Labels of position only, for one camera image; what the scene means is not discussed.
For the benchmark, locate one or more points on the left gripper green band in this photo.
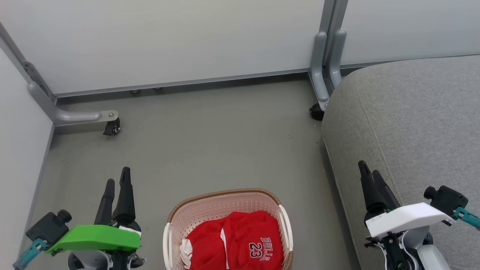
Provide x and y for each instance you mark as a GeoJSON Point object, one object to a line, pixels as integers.
{"type": "Point", "coordinates": [93, 238]}

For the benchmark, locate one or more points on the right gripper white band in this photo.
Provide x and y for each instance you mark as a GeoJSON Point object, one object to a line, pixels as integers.
{"type": "Point", "coordinates": [407, 217]}

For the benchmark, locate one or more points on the red Bulls 23 jersey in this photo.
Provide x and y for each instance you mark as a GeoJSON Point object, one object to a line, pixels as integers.
{"type": "Point", "coordinates": [240, 240]}

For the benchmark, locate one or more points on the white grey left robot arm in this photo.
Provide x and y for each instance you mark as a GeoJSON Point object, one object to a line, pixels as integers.
{"type": "Point", "coordinates": [88, 261]}

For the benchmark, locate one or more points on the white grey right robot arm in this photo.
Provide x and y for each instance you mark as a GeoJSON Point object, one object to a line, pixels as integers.
{"type": "Point", "coordinates": [416, 251]}

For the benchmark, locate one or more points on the grey fabric sofa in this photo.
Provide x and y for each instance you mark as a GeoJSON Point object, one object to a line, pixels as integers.
{"type": "Point", "coordinates": [412, 127]}

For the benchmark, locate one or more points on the black caster with metal plate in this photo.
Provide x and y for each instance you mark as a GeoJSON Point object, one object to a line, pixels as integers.
{"type": "Point", "coordinates": [112, 127]}

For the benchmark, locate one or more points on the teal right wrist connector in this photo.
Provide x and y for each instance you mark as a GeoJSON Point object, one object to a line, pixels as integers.
{"type": "Point", "coordinates": [468, 218]}

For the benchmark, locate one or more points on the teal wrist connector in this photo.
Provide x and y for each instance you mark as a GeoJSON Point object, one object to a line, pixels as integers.
{"type": "Point", "coordinates": [29, 254]}
{"type": "Point", "coordinates": [468, 218]}

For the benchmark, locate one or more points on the beige plastic laundry basket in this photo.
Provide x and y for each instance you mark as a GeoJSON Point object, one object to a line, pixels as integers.
{"type": "Point", "coordinates": [210, 210]}

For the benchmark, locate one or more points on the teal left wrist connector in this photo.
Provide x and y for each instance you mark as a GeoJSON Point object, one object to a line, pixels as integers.
{"type": "Point", "coordinates": [29, 254]}

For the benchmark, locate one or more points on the long grey partition foot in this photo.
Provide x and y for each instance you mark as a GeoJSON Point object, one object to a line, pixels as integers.
{"type": "Point", "coordinates": [67, 115]}

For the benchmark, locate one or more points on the black partition caster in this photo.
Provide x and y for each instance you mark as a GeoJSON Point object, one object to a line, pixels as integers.
{"type": "Point", "coordinates": [317, 111]}

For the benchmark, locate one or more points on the grey double partition foot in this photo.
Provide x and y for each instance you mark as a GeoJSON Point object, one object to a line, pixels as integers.
{"type": "Point", "coordinates": [321, 71]}

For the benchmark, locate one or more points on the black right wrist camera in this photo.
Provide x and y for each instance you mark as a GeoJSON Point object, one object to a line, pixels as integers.
{"type": "Point", "coordinates": [448, 200]}

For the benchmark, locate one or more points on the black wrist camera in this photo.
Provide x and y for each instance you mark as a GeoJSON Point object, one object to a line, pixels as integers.
{"type": "Point", "coordinates": [48, 227]}
{"type": "Point", "coordinates": [448, 200]}

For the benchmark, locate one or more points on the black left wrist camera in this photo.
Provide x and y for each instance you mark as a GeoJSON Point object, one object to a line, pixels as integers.
{"type": "Point", "coordinates": [48, 227]}

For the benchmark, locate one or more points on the grey partition base rail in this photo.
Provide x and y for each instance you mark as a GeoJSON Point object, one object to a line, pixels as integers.
{"type": "Point", "coordinates": [180, 83]}

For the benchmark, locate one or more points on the grey partition post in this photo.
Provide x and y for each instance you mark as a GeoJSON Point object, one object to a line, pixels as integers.
{"type": "Point", "coordinates": [333, 18]}
{"type": "Point", "coordinates": [26, 63]}

